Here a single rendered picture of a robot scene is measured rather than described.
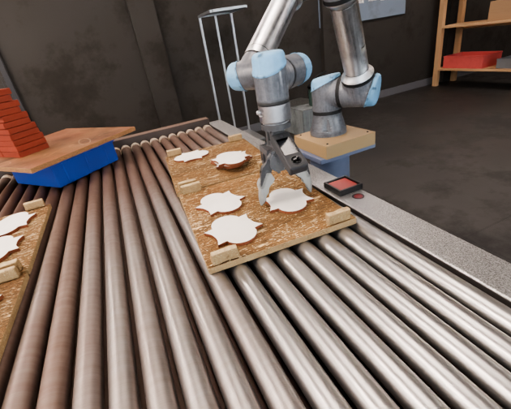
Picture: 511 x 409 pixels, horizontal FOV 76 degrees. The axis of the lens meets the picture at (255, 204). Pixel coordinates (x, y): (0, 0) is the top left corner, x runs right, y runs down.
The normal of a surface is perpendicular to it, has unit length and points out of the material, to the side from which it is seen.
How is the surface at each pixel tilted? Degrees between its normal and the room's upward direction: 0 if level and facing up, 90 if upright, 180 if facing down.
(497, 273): 0
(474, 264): 0
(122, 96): 90
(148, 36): 90
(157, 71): 90
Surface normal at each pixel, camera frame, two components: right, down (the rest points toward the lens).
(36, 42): 0.41, 0.36
